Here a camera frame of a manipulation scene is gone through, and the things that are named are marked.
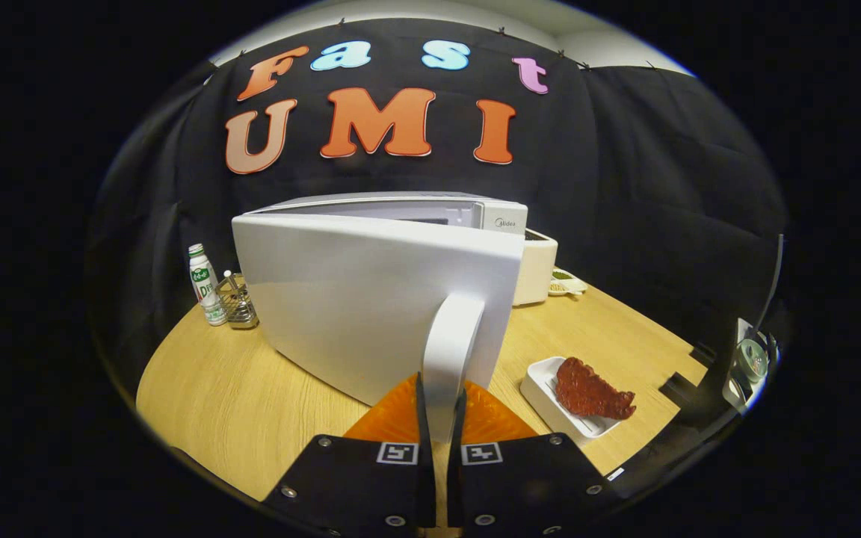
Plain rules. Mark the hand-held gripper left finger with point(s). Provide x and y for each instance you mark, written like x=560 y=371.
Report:
x=421 y=426

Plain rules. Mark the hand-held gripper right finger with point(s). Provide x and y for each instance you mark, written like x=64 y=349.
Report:
x=459 y=422

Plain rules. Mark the white microwave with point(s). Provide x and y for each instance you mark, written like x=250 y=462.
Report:
x=363 y=314

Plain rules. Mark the red meat slice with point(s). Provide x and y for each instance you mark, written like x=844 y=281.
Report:
x=587 y=392

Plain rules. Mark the white rectangular tray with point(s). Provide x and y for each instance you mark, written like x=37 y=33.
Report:
x=542 y=388

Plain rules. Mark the white toaster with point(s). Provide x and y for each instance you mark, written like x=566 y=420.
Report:
x=539 y=269

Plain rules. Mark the white divided bean dish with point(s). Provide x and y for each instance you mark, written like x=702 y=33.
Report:
x=569 y=284

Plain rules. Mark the black table clamp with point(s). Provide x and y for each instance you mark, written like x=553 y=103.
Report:
x=703 y=355
x=681 y=390

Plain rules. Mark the white bottle with green label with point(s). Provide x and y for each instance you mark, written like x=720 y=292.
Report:
x=205 y=288

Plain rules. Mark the white side shelf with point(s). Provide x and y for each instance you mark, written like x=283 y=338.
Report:
x=735 y=392

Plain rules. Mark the round metal bowl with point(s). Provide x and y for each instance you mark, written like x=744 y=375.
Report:
x=752 y=360

